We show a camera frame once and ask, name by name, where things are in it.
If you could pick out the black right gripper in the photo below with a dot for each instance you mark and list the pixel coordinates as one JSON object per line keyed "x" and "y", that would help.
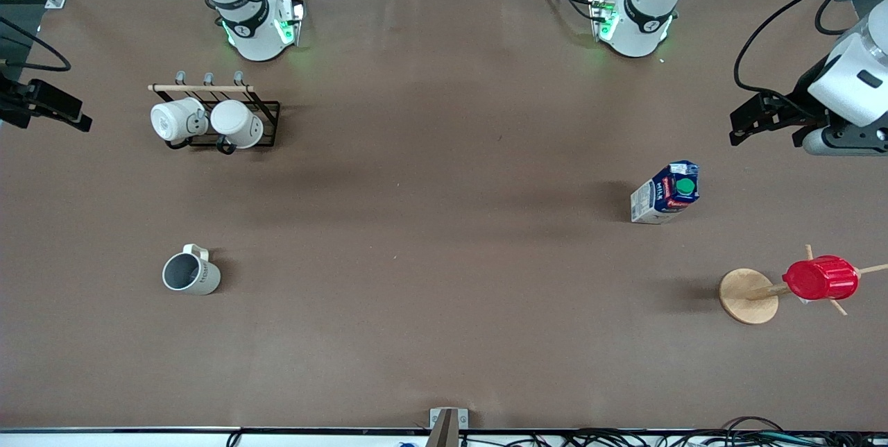
{"x": 15, "y": 104}

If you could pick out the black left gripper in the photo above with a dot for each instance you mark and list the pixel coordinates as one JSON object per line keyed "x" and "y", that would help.
{"x": 799, "y": 101}

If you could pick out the blue white milk carton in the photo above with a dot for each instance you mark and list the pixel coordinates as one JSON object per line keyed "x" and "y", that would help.
{"x": 662, "y": 197}

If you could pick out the white mug with grey inside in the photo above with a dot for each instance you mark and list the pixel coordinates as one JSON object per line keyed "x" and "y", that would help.
{"x": 201, "y": 279}

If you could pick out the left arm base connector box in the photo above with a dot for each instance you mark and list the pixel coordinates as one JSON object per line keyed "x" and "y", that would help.
{"x": 602, "y": 17}

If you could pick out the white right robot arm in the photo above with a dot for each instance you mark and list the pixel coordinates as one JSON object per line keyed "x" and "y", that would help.
{"x": 253, "y": 34}

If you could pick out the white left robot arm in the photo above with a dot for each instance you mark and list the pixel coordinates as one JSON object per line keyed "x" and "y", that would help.
{"x": 635, "y": 23}

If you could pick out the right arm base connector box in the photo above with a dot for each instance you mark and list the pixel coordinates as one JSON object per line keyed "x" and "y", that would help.
{"x": 291, "y": 20}

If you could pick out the red plastic cup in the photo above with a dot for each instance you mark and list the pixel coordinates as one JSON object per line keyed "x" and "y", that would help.
{"x": 822, "y": 279}

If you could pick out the white mug with printed base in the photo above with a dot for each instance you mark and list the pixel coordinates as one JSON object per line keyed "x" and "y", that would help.
{"x": 172, "y": 121}

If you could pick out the plain white mug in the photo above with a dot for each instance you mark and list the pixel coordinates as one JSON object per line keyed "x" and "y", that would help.
{"x": 236, "y": 122}

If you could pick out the wooden mug tree stand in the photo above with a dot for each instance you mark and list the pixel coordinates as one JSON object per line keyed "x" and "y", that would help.
{"x": 748, "y": 296}

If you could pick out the brown table cover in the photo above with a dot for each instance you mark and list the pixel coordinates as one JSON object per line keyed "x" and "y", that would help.
{"x": 444, "y": 308}

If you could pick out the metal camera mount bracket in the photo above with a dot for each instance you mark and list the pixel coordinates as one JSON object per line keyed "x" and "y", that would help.
{"x": 447, "y": 426}

